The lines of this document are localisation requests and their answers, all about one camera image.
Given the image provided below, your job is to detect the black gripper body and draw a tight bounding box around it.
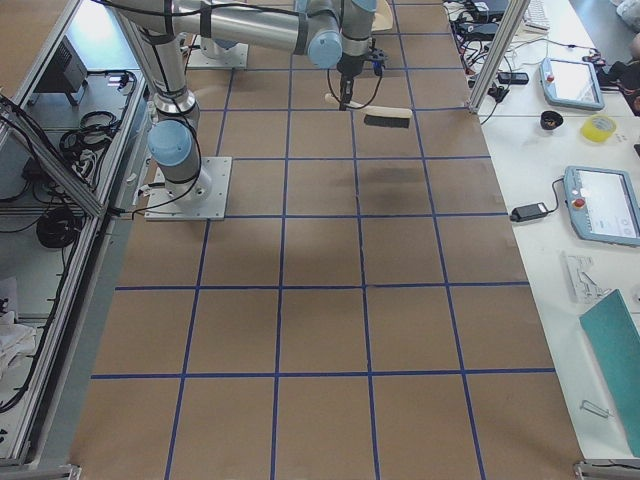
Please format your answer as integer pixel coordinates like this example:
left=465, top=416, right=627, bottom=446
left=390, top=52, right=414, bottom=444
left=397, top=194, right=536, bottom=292
left=337, top=47, right=388, bottom=79

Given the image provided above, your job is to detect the beige hand brush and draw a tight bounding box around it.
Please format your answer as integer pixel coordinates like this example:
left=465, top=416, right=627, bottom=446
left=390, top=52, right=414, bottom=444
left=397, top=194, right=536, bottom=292
left=324, top=93, right=413, bottom=128

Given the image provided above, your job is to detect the beige plastic dustpan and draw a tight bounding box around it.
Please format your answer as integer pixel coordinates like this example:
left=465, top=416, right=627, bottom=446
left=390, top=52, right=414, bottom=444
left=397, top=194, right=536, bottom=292
left=372, top=0, right=394, bottom=32

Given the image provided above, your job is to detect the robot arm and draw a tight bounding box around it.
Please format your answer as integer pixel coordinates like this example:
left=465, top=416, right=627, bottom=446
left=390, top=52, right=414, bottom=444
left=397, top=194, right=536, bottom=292
left=102, top=1, right=378, bottom=125

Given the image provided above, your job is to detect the upper blue teach pendant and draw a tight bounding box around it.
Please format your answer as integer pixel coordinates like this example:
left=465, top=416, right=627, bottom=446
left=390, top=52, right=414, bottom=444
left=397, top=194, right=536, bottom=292
left=539, top=57, right=605, bottom=111

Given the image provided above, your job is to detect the blue teach pendant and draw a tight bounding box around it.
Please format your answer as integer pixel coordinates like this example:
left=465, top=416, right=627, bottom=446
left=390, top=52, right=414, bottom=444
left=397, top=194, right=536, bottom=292
left=539, top=57, right=605, bottom=111
left=563, top=166, right=639, bottom=247

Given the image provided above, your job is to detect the black power brick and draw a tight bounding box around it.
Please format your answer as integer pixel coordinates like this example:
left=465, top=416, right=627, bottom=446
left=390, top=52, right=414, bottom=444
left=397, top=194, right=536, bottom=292
left=509, top=202, right=550, bottom=223

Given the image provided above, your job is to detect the yellow tape roll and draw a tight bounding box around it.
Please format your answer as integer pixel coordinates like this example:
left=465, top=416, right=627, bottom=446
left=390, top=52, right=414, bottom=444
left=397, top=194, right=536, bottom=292
left=580, top=114, right=617, bottom=143

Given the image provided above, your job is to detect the lower blue teach pendant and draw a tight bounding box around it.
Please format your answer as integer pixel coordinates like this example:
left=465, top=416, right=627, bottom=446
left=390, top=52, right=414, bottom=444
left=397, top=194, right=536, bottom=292
left=563, top=166, right=639, bottom=247

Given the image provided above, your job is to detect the grey metal box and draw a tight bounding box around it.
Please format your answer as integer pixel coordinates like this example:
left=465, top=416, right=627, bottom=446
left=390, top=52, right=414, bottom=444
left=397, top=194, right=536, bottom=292
left=34, top=37, right=88, bottom=106

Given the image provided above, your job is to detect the teal folder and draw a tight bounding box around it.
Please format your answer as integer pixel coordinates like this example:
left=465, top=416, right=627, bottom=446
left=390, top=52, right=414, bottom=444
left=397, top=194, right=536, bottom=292
left=579, top=290, right=639, bottom=457

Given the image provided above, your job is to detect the crumpled white cloth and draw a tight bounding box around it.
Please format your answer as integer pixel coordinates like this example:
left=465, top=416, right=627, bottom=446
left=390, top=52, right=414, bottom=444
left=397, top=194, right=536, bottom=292
left=0, top=274, right=36, bottom=386

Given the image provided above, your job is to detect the aluminium frame post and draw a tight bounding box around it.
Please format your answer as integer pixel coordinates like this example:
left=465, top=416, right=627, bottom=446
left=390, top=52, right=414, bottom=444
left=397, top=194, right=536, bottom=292
left=467, top=0, right=530, bottom=114

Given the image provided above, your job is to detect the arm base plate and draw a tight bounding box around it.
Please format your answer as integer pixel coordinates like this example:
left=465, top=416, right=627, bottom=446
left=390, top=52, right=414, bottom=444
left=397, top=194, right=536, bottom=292
left=186, top=39, right=249, bottom=70
left=143, top=157, right=232, bottom=221

